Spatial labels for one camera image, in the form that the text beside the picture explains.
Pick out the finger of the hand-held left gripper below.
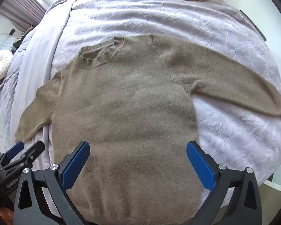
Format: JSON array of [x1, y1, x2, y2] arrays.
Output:
[[0, 141, 25, 167], [3, 141, 45, 169]]

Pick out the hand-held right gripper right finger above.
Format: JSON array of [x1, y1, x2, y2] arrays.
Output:
[[186, 141, 263, 225]]

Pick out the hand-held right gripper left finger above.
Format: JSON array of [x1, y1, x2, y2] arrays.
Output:
[[13, 141, 90, 225]]

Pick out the brown knit sweater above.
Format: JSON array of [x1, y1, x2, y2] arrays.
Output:
[[15, 34, 281, 225]]

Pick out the white round pleated pillow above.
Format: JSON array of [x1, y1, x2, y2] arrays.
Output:
[[0, 50, 14, 81]]

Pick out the grey quilted mat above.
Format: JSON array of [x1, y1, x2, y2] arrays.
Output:
[[0, 33, 17, 162]]

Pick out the dark bedside items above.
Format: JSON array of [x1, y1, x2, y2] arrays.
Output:
[[12, 26, 35, 52]]

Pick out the mauve curtain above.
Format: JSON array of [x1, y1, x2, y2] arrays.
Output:
[[0, 0, 47, 31]]

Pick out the lavender embossed blanket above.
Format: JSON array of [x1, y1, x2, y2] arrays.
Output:
[[0, 0, 281, 216]]

